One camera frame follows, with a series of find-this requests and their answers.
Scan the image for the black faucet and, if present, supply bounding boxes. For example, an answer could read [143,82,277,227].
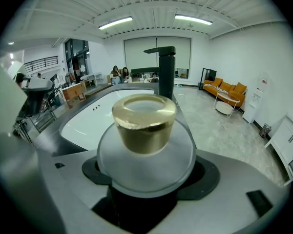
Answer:
[143,46,177,100]

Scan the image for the ceiling tube light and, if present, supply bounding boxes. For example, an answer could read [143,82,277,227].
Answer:
[174,13,214,26]
[98,16,134,31]

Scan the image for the white bottle with gold cap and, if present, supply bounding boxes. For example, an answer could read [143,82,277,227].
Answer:
[97,93,197,199]

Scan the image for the black metal frame shelf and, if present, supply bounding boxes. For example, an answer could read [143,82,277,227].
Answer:
[198,68,217,91]

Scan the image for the round white side table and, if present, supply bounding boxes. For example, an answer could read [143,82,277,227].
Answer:
[212,91,241,118]

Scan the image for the striped blanket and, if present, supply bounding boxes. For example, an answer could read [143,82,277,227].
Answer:
[206,84,231,94]

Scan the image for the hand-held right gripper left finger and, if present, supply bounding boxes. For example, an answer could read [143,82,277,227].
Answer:
[51,150,123,234]

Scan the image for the white sink basin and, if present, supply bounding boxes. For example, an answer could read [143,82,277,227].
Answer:
[60,88,155,152]

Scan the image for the grey roller blind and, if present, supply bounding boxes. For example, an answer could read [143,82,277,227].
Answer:
[156,37,192,70]
[124,37,158,70]

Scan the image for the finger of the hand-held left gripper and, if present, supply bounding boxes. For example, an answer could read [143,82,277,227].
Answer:
[26,78,55,93]

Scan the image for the black mesh trash bin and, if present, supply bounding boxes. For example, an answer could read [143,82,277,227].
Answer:
[259,123,272,139]

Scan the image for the black framed glass partition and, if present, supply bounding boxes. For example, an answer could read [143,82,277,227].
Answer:
[64,38,90,83]

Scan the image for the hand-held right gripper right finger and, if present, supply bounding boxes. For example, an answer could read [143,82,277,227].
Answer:
[146,149,289,234]

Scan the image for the wooden table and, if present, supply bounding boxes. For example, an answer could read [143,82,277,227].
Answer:
[62,82,87,107]

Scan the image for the white vanity cabinet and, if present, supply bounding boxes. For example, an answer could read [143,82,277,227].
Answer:
[264,113,293,186]

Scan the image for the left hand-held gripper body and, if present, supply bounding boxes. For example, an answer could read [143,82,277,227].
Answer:
[6,60,49,117]

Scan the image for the orange sofa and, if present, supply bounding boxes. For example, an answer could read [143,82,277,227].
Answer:
[202,78,248,107]

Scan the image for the black metal railing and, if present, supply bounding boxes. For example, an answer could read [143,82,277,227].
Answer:
[23,56,60,73]

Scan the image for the white water dispenser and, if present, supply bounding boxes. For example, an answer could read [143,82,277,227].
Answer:
[242,72,271,124]

